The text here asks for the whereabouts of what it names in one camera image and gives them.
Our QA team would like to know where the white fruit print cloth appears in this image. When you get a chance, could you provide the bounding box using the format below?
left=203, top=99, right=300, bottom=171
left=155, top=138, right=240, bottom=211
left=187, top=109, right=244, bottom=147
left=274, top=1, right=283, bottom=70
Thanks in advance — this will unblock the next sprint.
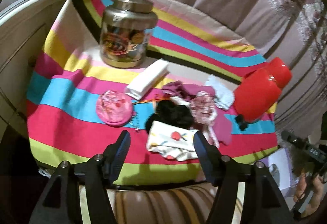
left=146, top=121, right=198, bottom=161

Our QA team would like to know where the black fuzzy cloth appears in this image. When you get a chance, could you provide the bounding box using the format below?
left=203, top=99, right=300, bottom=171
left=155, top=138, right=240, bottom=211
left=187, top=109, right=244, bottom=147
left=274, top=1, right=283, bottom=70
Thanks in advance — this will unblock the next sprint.
left=145, top=100, right=195, bottom=134

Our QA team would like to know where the white tissue pack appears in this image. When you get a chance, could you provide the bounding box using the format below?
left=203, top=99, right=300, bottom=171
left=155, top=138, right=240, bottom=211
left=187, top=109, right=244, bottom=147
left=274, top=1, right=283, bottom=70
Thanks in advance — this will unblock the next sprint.
left=124, top=59, right=169, bottom=100

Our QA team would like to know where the magenta knitted glove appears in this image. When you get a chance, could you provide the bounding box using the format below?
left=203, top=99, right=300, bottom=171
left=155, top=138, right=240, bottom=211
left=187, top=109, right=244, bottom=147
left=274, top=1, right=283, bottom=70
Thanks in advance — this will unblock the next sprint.
left=162, top=76, right=234, bottom=146

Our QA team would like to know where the pink white floral cloth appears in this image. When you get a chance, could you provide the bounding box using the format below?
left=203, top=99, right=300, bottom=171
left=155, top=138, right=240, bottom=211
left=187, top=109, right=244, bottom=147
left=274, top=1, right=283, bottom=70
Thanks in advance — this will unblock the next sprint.
left=189, top=91, right=219, bottom=148

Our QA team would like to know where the person's right hand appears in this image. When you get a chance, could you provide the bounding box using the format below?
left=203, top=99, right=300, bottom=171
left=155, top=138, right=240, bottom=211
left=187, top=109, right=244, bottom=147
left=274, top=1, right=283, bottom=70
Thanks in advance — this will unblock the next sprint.
left=292, top=174, right=325, bottom=217

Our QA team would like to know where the purple white cardboard box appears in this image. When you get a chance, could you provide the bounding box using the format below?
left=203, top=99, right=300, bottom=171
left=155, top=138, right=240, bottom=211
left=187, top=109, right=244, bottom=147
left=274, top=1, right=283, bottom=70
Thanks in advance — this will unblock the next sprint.
left=261, top=148, right=297, bottom=198

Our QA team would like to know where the striped velvet cushion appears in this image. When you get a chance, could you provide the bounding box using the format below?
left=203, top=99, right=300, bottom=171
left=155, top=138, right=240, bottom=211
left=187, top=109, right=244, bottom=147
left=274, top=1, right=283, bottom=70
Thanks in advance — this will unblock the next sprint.
left=79, top=182, right=243, bottom=224

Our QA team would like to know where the striped colourful tablecloth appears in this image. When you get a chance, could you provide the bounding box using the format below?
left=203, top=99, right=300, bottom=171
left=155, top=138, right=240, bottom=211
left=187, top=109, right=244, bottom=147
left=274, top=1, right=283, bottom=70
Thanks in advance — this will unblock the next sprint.
left=27, top=0, right=266, bottom=185

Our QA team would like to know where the gold lidded glass jar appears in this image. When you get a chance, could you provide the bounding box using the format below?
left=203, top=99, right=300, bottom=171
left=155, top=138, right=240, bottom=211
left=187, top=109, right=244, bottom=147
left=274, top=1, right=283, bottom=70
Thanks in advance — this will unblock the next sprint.
left=100, top=0, right=158, bottom=68

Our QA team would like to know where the cream carved cabinet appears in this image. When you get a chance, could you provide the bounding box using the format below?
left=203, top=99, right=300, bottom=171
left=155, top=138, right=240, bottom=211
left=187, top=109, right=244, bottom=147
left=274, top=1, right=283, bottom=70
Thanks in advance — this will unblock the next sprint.
left=1, top=0, right=66, bottom=138

